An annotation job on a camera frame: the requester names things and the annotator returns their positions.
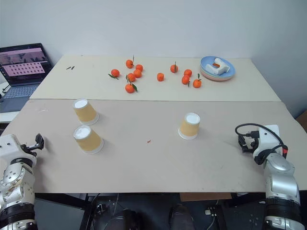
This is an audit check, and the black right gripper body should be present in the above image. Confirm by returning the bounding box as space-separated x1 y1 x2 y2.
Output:
241 130 260 151

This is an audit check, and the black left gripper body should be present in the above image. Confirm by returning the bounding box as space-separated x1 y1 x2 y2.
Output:
20 142 38 157

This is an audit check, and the stack of pastel plates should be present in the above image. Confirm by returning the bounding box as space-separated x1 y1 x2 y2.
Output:
200 56 236 83

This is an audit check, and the tan paper cup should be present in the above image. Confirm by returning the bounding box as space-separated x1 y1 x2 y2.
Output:
72 125 104 155
72 97 100 126
178 112 201 140

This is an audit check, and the brown cardboard box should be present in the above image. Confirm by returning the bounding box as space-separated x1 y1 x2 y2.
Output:
295 112 307 135

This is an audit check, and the brown cardboard piece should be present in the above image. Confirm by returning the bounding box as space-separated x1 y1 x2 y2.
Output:
179 192 233 201

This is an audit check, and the black flat panel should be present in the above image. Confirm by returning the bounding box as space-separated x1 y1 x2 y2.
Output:
33 197 86 230

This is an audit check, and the white gadget with orange insert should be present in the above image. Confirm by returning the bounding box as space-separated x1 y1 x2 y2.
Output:
206 57 231 75

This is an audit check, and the open dark laptop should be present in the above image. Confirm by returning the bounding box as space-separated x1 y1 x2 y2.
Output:
0 43 52 113

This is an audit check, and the dark rounded shape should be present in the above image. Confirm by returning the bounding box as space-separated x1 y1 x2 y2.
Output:
168 203 195 230

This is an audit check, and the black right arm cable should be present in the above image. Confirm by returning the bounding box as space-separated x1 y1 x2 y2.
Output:
235 123 289 166

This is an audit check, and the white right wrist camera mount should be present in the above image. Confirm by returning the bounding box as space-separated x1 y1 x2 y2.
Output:
252 124 283 157

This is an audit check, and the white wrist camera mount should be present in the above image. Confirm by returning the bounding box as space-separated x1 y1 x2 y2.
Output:
0 134 26 166
252 124 283 157

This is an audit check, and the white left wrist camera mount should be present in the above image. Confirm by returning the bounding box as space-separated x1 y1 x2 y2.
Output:
0 134 26 166

